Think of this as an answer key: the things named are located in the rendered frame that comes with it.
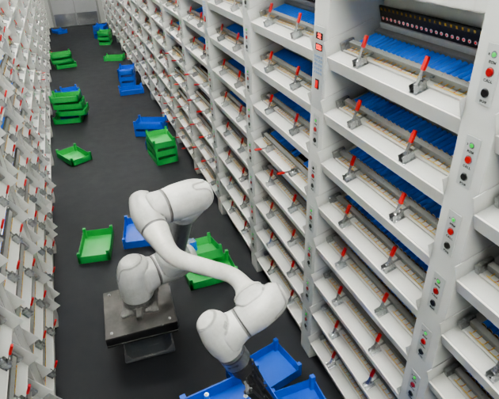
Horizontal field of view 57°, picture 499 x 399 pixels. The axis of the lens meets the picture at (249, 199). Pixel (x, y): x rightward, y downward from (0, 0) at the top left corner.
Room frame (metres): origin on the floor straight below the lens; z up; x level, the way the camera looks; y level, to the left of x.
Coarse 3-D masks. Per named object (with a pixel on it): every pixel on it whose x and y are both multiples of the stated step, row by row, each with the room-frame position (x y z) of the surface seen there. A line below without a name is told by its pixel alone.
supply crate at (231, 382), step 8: (232, 376) 1.07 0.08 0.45; (216, 384) 1.04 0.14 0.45; (224, 384) 1.06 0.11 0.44; (232, 384) 1.07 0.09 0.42; (240, 384) 1.08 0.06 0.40; (200, 392) 1.01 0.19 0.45; (208, 392) 1.03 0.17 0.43; (216, 392) 1.04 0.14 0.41; (224, 392) 1.05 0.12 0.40; (232, 392) 1.05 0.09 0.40; (240, 392) 1.04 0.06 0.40; (272, 392) 1.00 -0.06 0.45
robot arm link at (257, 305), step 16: (160, 224) 1.32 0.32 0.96; (160, 240) 1.27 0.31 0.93; (176, 256) 1.21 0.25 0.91; (192, 256) 1.20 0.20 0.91; (192, 272) 1.17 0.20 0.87; (208, 272) 1.14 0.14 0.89; (224, 272) 1.13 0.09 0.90; (240, 272) 1.12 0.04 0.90; (240, 288) 1.06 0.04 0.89; (256, 288) 1.04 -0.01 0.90; (272, 288) 1.04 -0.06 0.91; (240, 304) 1.01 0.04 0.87; (256, 304) 1.00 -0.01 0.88; (272, 304) 0.99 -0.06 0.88; (240, 320) 0.97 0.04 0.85; (256, 320) 0.96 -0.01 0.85; (272, 320) 0.98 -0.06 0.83
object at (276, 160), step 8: (264, 128) 2.19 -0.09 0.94; (272, 128) 2.21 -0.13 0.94; (256, 136) 2.17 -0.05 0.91; (264, 136) 2.17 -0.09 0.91; (256, 144) 2.15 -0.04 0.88; (264, 144) 2.10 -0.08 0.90; (264, 152) 2.04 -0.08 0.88; (272, 152) 2.01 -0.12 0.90; (272, 160) 1.94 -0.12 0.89; (280, 160) 1.92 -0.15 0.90; (280, 168) 1.85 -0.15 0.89; (288, 168) 1.84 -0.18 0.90; (288, 176) 1.78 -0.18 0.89; (296, 176) 1.76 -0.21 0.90; (296, 184) 1.70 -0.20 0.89; (304, 184) 1.68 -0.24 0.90; (304, 192) 1.63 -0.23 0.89
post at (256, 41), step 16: (256, 0) 2.18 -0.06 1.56; (256, 32) 2.18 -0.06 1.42; (256, 48) 2.18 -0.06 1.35; (256, 80) 2.18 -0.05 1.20; (256, 128) 2.18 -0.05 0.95; (256, 160) 2.18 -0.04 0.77; (256, 192) 2.17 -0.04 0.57; (256, 208) 2.17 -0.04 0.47; (256, 224) 2.17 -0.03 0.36; (256, 240) 2.17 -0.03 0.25
